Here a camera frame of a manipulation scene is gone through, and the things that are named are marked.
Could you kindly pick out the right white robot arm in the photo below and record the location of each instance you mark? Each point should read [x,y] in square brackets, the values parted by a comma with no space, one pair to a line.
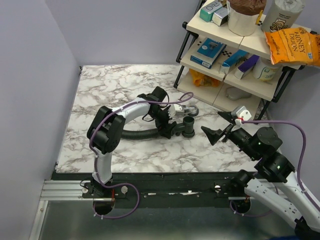
[299,208]

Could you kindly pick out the cream tiered shelf rack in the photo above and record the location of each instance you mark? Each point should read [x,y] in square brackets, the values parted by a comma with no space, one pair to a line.
[255,44]

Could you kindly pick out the clear plastic pipe fitting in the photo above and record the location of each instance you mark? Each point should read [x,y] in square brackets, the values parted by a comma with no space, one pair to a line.
[191,110]

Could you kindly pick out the aluminium frame rail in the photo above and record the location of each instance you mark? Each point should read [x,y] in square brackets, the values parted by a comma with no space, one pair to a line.
[62,188]

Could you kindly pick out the blue product box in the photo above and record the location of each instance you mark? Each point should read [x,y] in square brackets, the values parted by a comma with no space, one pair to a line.
[207,52]

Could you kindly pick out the purple white carton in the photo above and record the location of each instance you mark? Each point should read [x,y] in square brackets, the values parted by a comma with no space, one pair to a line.
[245,68]

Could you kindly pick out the silver small box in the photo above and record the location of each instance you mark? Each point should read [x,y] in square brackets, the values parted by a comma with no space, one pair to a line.
[220,16]

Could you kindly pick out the grey cylindrical canister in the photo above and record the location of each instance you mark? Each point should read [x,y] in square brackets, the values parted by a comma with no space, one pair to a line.
[282,15]

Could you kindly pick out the orange honey dijon chip bag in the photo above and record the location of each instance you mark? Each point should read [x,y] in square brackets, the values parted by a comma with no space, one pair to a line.
[294,46]

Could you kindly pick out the teal green box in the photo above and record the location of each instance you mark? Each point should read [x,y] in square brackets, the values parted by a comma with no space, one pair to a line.
[207,11]

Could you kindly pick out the white tub brown lid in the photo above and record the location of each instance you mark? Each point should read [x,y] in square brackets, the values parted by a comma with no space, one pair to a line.
[243,15]

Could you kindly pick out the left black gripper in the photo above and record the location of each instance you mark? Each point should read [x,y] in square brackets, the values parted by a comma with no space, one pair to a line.
[165,131]

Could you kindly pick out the blue white carton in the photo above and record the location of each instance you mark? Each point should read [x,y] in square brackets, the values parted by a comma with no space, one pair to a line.
[232,61]

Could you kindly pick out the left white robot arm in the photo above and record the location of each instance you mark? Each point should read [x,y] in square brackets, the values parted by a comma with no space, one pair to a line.
[105,131]

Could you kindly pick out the white round container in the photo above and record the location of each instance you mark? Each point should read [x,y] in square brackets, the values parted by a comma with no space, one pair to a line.
[264,70]

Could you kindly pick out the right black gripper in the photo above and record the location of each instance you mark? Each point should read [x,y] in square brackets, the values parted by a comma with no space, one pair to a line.
[213,135]

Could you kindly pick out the orange snack bag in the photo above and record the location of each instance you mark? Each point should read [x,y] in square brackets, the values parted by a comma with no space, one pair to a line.
[202,80]

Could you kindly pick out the grey T pipe fitting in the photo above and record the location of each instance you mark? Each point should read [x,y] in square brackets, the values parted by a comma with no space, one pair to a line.
[186,128]

